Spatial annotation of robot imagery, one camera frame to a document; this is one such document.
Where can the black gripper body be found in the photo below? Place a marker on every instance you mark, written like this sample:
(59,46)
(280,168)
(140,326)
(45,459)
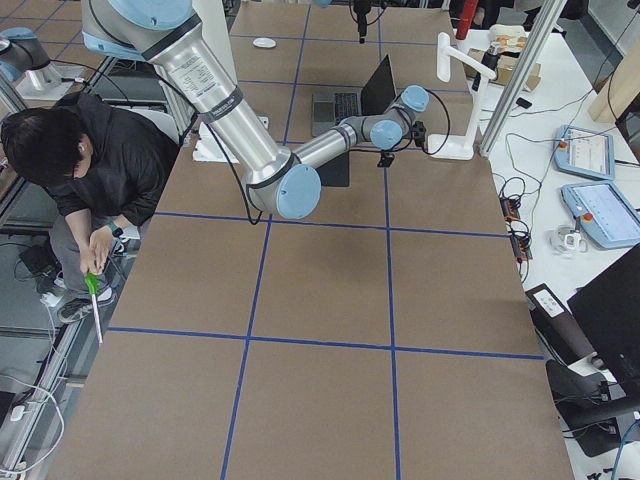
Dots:
(386,160)

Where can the white desk lamp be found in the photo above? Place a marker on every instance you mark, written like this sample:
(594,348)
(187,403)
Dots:
(452,146)

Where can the grey laptop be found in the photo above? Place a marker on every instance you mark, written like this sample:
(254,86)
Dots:
(330,107)

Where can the black mouse pad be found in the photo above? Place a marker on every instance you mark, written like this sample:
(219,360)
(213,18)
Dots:
(336,172)

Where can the white computer mouse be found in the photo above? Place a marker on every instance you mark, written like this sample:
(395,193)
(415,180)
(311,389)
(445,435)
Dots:
(264,43)

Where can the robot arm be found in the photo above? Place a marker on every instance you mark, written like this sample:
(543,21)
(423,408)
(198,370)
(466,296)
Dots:
(364,13)
(276,180)

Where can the black water bottle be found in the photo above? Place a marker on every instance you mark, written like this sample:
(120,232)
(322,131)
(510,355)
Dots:
(490,60)

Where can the cardboard box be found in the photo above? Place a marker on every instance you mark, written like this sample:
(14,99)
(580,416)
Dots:
(506,66)

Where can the far blue teach pendant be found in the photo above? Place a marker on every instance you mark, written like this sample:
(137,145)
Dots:
(584,153)

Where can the blue teach pendant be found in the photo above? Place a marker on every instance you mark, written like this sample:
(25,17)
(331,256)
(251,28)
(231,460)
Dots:
(603,213)
(584,153)

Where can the near blue teach pendant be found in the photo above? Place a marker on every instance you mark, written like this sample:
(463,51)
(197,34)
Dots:
(603,213)

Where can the black monitor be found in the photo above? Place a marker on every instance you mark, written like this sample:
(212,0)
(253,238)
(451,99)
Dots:
(607,311)

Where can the seated person in black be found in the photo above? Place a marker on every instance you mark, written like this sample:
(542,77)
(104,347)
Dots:
(104,167)

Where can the aluminium frame post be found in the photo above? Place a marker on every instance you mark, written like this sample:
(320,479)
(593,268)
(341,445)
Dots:
(547,18)

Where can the green handled tool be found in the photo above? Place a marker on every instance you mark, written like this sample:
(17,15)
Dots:
(92,284)

